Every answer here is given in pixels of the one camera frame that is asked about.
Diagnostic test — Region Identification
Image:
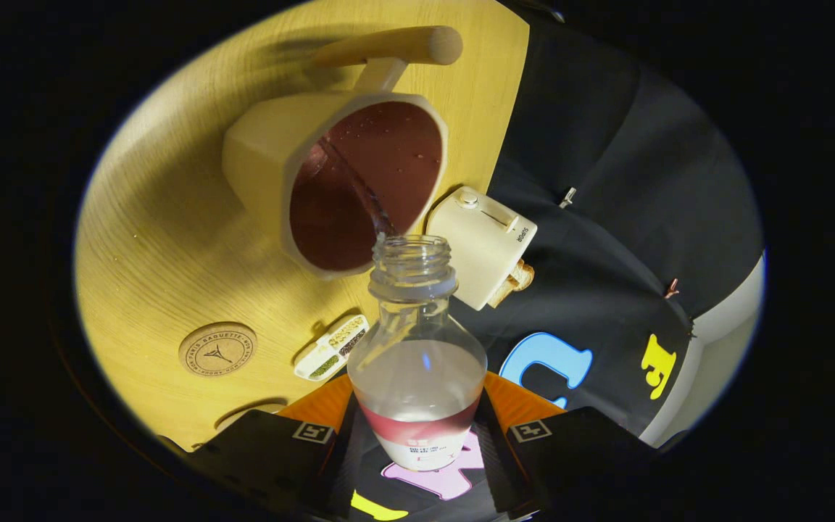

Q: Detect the toast slice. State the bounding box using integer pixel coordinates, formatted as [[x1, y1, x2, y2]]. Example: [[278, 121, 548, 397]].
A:
[[488, 261, 536, 309]]

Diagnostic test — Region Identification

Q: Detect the clear juice bottle red label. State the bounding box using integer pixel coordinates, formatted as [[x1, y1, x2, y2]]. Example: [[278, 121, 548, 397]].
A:
[[347, 234, 489, 472]]

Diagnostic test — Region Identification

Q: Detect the white divided seed dish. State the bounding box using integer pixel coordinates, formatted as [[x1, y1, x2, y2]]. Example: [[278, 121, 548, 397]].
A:
[[293, 314, 370, 382]]

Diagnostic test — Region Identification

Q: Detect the wooden table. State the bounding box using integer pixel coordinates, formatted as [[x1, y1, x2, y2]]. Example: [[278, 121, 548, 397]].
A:
[[73, 0, 531, 454]]

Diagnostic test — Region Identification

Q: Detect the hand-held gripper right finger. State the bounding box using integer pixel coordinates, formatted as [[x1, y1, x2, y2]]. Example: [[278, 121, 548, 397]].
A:
[[475, 371, 657, 519]]

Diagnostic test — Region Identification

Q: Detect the cream toaster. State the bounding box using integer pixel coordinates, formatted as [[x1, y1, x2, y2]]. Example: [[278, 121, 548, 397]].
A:
[[425, 186, 539, 311]]

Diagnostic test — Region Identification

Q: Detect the round cork coaster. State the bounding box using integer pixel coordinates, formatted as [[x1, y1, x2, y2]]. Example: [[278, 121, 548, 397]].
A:
[[178, 322, 259, 378]]

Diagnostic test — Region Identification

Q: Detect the beige cup with wooden handle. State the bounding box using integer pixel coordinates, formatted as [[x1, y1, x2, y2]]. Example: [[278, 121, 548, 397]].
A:
[[222, 26, 464, 281]]

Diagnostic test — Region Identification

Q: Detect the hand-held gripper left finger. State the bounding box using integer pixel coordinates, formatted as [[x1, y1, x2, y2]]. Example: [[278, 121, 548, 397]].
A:
[[186, 373, 357, 519]]

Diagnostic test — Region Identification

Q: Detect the black backdrop cloth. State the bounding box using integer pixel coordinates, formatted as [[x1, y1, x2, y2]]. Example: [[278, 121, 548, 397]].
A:
[[345, 14, 765, 522]]

